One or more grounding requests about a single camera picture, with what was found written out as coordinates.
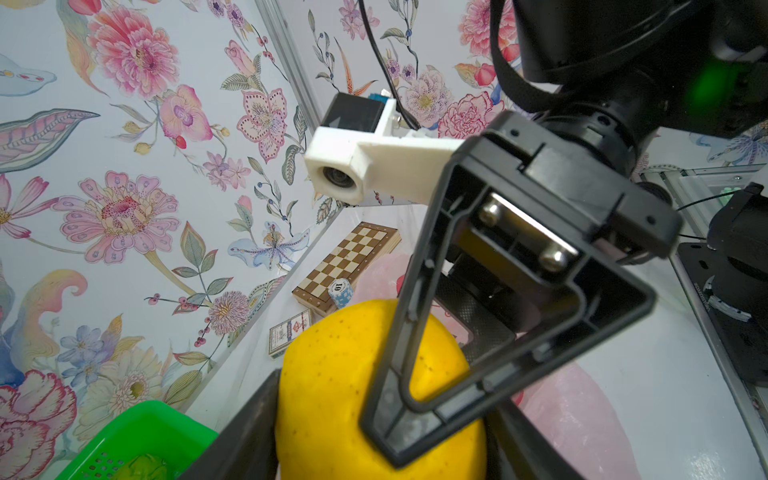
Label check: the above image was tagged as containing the playing card deck box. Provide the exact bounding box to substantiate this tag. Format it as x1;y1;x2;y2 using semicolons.
268;309;314;359

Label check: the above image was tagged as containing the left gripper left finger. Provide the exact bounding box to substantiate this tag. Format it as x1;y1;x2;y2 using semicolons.
194;369;281;479

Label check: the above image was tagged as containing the wooden chessboard box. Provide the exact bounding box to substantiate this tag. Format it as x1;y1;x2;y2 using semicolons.
292;222;402;316

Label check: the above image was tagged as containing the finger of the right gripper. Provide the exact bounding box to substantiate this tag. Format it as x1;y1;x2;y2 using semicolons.
360;140;655;468

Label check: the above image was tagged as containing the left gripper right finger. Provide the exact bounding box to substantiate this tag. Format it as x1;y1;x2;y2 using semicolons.
484;399;583;480

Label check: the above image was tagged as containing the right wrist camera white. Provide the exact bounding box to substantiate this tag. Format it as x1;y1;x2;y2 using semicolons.
304;93;462;205

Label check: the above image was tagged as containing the blue poker chip stack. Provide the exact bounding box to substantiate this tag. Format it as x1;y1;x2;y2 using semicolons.
327;278;354;309

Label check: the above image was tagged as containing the green plastic basket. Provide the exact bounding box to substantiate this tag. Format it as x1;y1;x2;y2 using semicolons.
58;401;217;479

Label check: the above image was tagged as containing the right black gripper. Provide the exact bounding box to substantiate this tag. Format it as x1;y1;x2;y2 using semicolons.
488;1;767;258

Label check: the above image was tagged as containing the pink plastic bag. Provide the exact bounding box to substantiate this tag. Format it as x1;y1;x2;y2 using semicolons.
348;254;641;479

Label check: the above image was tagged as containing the yellow lemon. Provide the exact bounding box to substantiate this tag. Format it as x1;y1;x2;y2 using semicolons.
274;298;488;480

